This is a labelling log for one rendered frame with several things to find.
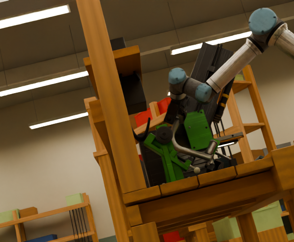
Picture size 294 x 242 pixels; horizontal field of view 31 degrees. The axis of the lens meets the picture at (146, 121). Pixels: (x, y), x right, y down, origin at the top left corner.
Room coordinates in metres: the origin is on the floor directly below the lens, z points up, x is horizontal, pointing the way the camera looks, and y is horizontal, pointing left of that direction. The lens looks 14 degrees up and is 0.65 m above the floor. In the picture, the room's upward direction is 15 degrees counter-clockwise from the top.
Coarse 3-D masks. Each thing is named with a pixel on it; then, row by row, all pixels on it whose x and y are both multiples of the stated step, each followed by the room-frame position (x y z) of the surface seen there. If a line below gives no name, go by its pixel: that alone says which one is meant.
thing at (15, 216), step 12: (72, 204) 10.84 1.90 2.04; (84, 204) 10.75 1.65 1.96; (0, 216) 10.75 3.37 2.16; (12, 216) 10.78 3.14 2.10; (24, 216) 10.80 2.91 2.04; (36, 216) 10.70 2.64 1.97; (72, 228) 10.73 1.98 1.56; (24, 240) 11.15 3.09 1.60; (36, 240) 10.79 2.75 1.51; (48, 240) 10.79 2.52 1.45; (60, 240) 10.72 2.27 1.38; (84, 240) 10.74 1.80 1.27; (96, 240) 11.22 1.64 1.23
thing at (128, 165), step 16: (80, 0) 1.89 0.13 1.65; (96, 0) 1.89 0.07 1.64; (80, 16) 1.89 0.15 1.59; (96, 16) 1.89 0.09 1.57; (96, 32) 1.89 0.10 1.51; (96, 48) 1.89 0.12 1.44; (96, 64) 1.89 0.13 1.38; (112, 64) 1.89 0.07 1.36; (96, 80) 1.88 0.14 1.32; (112, 80) 1.89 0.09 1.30; (112, 96) 1.89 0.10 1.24; (112, 112) 1.89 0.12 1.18; (112, 128) 1.89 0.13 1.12; (128, 128) 1.89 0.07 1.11; (112, 144) 1.88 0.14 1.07; (128, 144) 1.89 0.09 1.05; (128, 160) 1.89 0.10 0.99; (128, 176) 1.89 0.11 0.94; (128, 192) 1.89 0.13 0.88
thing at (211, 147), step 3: (210, 141) 2.49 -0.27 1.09; (213, 141) 2.48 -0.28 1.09; (216, 141) 2.48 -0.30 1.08; (210, 144) 2.48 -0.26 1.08; (213, 144) 2.47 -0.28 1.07; (216, 144) 2.49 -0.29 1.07; (210, 147) 2.47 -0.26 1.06; (213, 147) 2.47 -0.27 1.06; (207, 150) 2.47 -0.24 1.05; (210, 150) 2.47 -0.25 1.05; (213, 150) 2.48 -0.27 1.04; (207, 153) 2.47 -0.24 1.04; (210, 153) 2.46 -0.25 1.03
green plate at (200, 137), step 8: (192, 112) 2.56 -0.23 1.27; (200, 112) 2.56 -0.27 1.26; (192, 120) 2.55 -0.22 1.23; (200, 120) 2.55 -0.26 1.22; (192, 128) 2.54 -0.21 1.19; (200, 128) 2.54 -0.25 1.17; (208, 128) 2.54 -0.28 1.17; (192, 136) 2.53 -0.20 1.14; (200, 136) 2.52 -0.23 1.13; (208, 136) 2.52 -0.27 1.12; (192, 144) 2.52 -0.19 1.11; (200, 144) 2.51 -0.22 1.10; (208, 144) 2.51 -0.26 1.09
